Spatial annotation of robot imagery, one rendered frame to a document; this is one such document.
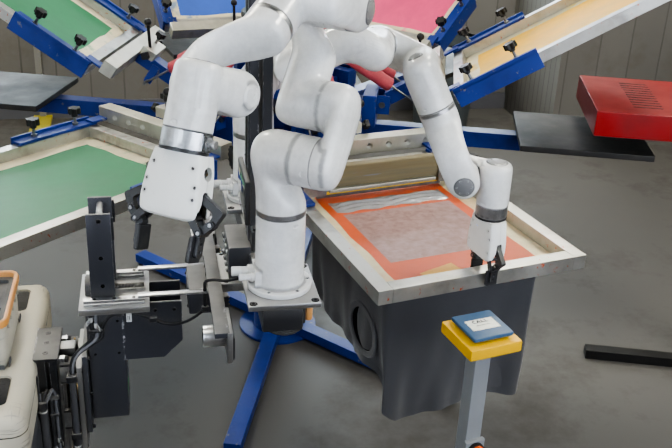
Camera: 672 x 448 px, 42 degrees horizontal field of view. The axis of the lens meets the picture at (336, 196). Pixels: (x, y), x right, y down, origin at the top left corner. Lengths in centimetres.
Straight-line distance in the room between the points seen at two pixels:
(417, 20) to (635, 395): 175
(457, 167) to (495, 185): 12
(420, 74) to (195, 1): 219
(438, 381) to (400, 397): 11
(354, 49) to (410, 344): 78
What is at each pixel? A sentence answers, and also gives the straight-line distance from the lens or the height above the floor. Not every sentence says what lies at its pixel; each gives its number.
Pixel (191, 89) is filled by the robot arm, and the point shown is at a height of 161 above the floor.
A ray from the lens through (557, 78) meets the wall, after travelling 601.
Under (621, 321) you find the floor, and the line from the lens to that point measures 410.
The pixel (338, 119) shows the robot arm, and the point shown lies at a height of 149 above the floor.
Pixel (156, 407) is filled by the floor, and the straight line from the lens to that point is 333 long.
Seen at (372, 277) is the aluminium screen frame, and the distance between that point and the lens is 208.
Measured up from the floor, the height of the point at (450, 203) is 96.
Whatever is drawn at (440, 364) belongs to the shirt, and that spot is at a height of 68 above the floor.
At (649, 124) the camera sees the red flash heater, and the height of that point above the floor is 107.
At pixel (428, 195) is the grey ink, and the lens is 263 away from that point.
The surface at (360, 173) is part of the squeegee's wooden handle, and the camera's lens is 257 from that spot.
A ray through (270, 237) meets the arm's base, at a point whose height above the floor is 126.
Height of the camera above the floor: 198
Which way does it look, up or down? 23 degrees down
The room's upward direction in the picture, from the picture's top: 3 degrees clockwise
